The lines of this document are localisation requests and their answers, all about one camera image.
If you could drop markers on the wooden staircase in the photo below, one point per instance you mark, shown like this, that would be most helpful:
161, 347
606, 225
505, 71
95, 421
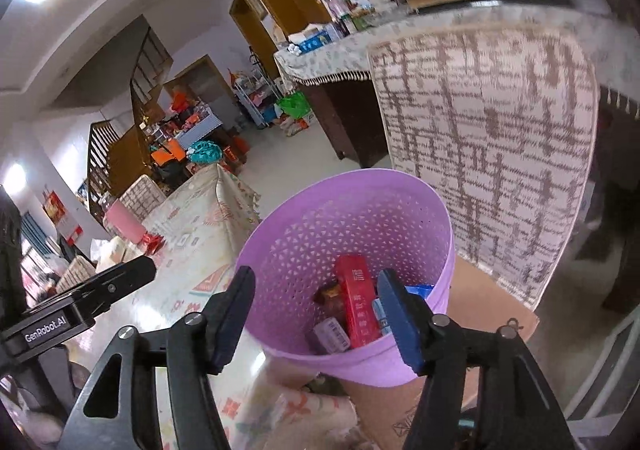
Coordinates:
119, 154

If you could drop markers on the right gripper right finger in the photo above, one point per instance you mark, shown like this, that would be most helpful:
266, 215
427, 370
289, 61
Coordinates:
516, 408

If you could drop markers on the green bag on floor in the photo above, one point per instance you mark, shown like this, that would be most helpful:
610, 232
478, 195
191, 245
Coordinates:
295, 105

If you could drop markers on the sideboard with floral cloth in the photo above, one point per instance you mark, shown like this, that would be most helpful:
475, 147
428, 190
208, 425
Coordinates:
336, 77

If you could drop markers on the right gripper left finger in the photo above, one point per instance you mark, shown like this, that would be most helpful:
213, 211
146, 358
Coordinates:
144, 379

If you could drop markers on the red wrapper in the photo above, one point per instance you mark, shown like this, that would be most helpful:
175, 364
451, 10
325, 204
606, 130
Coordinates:
151, 243

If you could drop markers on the wall calendar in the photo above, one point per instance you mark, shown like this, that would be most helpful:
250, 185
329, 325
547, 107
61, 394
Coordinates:
67, 226

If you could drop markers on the pink thermos bottle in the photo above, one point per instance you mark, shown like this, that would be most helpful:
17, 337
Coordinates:
125, 222

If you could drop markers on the light blue tape roll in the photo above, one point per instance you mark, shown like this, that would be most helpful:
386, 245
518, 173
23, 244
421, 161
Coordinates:
380, 316

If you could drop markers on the blue white glove box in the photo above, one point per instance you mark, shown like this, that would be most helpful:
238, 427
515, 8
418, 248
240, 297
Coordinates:
420, 290

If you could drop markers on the cardboard box under basket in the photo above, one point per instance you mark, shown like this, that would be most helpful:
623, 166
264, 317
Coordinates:
476, 302

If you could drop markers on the purple trash basket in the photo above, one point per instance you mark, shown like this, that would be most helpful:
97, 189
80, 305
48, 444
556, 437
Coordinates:
390, 220

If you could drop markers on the patterned chair at left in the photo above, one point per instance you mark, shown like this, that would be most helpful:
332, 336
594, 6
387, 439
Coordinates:
79, 271

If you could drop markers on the white tissue box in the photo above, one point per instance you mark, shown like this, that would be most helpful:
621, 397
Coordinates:
108, 253

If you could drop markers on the patterned chair near stairs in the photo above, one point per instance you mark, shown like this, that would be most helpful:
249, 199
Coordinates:
142, 197

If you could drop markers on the dark red snack bag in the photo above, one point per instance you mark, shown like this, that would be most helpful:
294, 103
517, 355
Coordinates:
330, 300

